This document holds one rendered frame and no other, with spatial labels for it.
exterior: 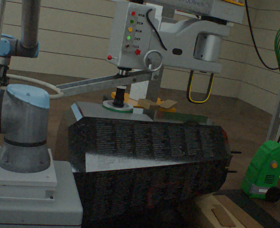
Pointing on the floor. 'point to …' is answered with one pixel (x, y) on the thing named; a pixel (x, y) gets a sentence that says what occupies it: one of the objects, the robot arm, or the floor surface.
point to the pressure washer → (265, 170)
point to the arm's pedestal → (41, 206)
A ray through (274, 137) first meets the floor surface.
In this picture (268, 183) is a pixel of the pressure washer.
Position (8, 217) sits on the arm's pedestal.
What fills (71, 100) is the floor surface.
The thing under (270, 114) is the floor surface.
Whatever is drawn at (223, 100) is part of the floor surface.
